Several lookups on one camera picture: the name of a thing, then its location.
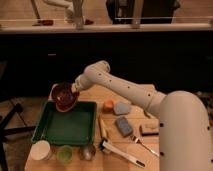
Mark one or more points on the grey-blue sponge block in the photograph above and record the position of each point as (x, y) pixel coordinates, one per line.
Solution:
(121, 108)

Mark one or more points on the wooden spatula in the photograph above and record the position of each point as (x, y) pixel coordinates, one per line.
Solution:
(103, 129)

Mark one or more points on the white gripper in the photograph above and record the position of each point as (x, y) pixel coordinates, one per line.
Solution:
(81, 83)

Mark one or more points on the green cup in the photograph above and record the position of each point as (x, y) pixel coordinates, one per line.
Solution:
(64, 154)

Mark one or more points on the metal fork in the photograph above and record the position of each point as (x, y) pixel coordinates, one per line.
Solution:
(137, 140)

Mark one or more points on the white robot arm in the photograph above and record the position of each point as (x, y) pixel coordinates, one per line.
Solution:
(185, 142)

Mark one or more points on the white black-tipped brush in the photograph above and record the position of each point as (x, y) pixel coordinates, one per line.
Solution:
(104, 144)

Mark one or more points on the metal cup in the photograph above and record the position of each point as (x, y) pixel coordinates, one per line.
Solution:
(87, 152)

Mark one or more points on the orange cup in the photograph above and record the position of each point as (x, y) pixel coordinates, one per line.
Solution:
(108, 105)

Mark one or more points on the dark red bowl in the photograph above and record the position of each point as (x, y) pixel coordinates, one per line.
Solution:
(63, 96)

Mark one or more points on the green plastic tray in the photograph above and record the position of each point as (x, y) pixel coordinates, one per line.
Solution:
(75, 127)

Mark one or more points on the blue sponge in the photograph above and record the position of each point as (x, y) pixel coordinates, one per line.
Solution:
(123, 126)

